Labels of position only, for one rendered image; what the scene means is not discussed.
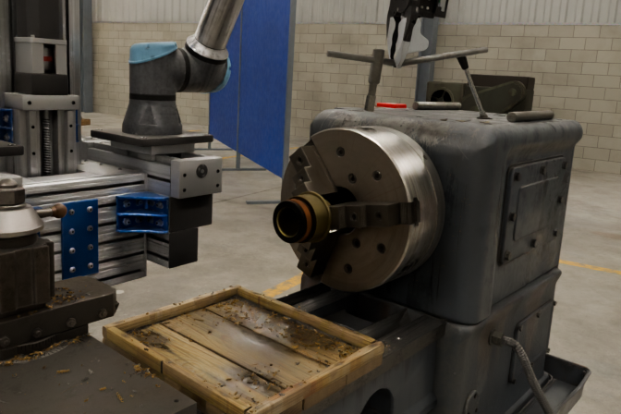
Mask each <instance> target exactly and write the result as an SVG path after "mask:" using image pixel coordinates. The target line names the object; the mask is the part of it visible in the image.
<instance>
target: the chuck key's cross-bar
mask: <svg viewBox="0 0 621 414"><path fill-rule="evenodd" d="M488 51H489V49H488V47H487V46H486V47H481V48H474V49H468V50H462V51H456V52H450V53H444V54H438V55H427V56H421V57H415V58H410V59H405V60H404V62H403V64H402V66H401V67H403V66H409V65H415V64H420V63H427V62H432V61H438V60H444V59H450V58H456V57H461V56H468V55H478V54H484V53H488ZM326 55H327V57H333V58H340V59H346V60H353V61H360V62H367V63H373V62H374V57H373V56H368V55H356V54H350V53H343V52H337V51H330V50H328V51H327V53H326ZM383 65H387V66H393V67H395V66H396V63H395V60H394V59H388V58H384V61H383Z"/></svg>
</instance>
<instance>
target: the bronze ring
mask: <svg viewBox="0 0 621 414"><path fill-rule="evenodd" d="M329 206H331V204H330V202H329V201H327V200H325V199H324V198H323V197H322V196H321V195H320V194H318V193H316V192H314V191H306V192H302V193H300V194H299V195H298V196H294V197H291V198H290V199H288V200H286V201H282V202H280V203H279V204H278V205H277V206H276V207H275V209H274V215H273V223H274V230H275V232H276V234H277V235H278V236H279V237H280V238H281V239H282V240H283V241H285V242H286V243H307V242H310V243H316V242H320V241H322V240H324V239H325V238H326V237H327V236H328V234H329V232H330V230H331V226H332V214H331V210H330V207H329Z"/></svg>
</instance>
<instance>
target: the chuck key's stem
mask: <svg viewBox="0 0 621 414"><path fill-rule="evenodd" d="M384 52H385V50H383V49H376V48H374V49H373V51H372V56H373V57H374V62H373V63H371V67H370V73H369V78H368V82H369V83H370V86H369V92H368V95H367V97H366V103H365V108H364V110H365V111H369V112H373V111H374V106H375V100H376V96H375V93H376V88H377V85H378V84H379V83H380V78H381V73H382V67H383V61H384Z"/></svg>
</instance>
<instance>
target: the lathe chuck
mask: <svg viewBox="0 0 621 414"><path fill-rule="evenodd" d="M360 128H369V129H373V130H374V131H369V130H365V129H360ZM311 139H312V141H313V143H314V145H315V147H316V149H317V151H318V153H319V155H320V156H321V157H322V159H323V162H324V164H325V166H326V168H327V170H328V172H329V174H330V176H331V178H332V180H333V181H334V183H335V185H336V186H337V187H342V188H345V190H344V191H343V192H341V193H340V194H339V195H337V196H336V197H335V198H332V199H331V200H328V201H329V202H330V204H331V205H336V204H339V203H344V202H349V196H350V193H352V194H353V195H354V196H355V198H356V200H357V201H393V202H412V201H416V210H417V222H416V225H415V224H400V225H394V226H390V227H378V226H365V227H362V228H356V227H349V230H350V233H346V234H345V233H343V234H340V235H339V236H338V239H337V241H336V243H335V247H334V249H333V252H332V254H331V256H330V259H329V261H328V263H327V265H326V268H325V270H324V272H323V276H322V279H321V282H322V283H324V284H325V285H327V286H329V287H331V288H334V289H337V290H341V291H345V292H362V291H366V290H370V289H373V288H375V287H377V286H380V285H383V284H385V283H388V282H390V281H393V280H395V279H397V278H399V277H401V276H403V275H405V274H407V273H408V272H410V271H411V270H412V269H413V268H415V267H416V266H417V265H418V263H419V262H420V261H421V260H422V258H423V257H424V255H425V254H426V252H427V250H428V248H429V247H430V245H431V242H432V238H433V234H434V230H435V225H436V214H437V211H436V199H435V193H434V188H433V184H432V180H431V178H430V175H429V173H428V171H427V169H426V167H425V165H424V163H423V161H422V160H421V159H420V157H419V156H418V155H417V153H416V152H415V151H414V150H413V149H412V148H411V147H410V146H409V145H408V144H407V143H406V142H405V141H404V140H402V139H401V138H399V137H398V136H397V135H396V134H394V133H392V132H390V131H388V130H385V129H382V128H376V127H349V128H328V129H325V130H322V131H319V132H317V133H315V134H313V135H312V136H311ZM296 173H297V172H296V170H295V168H294V166H293V165H292V163H291V161H289V163H288V165H287V167H286V171H285V174H284V178H283V182H282V188H281V202H282V201H286V200H288V199H290V198H291V197H293V195H292V193H291V192H292V191H294V190H295V189H296V188H297V187H296V185H295V183H294V181H293V179H292V177H293V176H294V175H295V174H296ZM413 198H414V200H413ZM411 262H412V264H411V265H410V266H409V267H408V268H407V270H406V271H405V272H403V273H402V274H400V273H399V272H400V271H401V270H402V269H403V268H404V267H405V266H406V265H408V264H409V263H411Z"/></svg>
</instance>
